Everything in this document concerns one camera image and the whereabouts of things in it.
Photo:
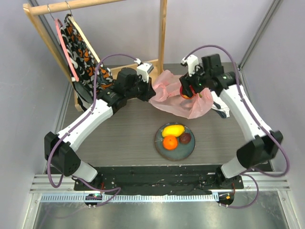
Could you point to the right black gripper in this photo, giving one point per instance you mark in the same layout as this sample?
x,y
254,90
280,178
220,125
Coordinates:
x,y
186,84

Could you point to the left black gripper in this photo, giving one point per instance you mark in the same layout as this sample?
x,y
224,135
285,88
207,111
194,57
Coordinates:
x,y
149,92

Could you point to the fake red apple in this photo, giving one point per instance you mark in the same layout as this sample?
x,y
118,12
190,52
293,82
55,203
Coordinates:
x,y
185,96

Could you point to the pink plastic bag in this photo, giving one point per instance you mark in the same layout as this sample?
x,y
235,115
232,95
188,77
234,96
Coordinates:
x,y
168,98

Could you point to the fake yellow mango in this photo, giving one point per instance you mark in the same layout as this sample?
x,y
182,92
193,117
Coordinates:
x,y
174,130

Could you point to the fake dark purple fruit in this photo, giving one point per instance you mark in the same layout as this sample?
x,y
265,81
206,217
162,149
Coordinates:
x,y
185,138

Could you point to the fake orange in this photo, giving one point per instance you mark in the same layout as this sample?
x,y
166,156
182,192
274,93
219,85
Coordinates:
x,y
170,142

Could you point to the blue ceramic plate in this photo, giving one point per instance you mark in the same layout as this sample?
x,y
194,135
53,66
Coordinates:
x,y
178,154

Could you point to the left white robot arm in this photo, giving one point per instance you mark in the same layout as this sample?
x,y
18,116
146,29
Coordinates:
x,y
60,149

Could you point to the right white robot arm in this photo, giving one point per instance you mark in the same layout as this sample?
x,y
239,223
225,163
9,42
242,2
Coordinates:
x,y
261,141

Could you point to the white navy shirt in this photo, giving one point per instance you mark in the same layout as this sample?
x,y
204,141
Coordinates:
x,y
220,106

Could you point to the patterned black orange garment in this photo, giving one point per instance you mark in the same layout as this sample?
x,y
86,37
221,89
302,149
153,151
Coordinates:
x,y
85,66

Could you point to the wooden clothes hanger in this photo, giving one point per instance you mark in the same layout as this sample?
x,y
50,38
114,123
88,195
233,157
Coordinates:
x,y
71,18

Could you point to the pink clothes hanger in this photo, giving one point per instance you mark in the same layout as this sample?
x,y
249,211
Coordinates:
x,y
58,25

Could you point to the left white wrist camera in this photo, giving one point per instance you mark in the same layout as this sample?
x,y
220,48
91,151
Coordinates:
x,y
143,69

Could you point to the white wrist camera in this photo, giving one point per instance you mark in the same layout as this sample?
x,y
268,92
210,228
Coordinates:
x,y
143,69
191,62

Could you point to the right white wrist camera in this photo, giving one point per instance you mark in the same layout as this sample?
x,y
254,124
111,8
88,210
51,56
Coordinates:
x,y
191,62

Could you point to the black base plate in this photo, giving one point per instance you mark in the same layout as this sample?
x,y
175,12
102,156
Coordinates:
x,y
163,180

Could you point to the slotted cable duct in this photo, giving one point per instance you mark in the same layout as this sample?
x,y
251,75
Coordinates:
x,y
93,198

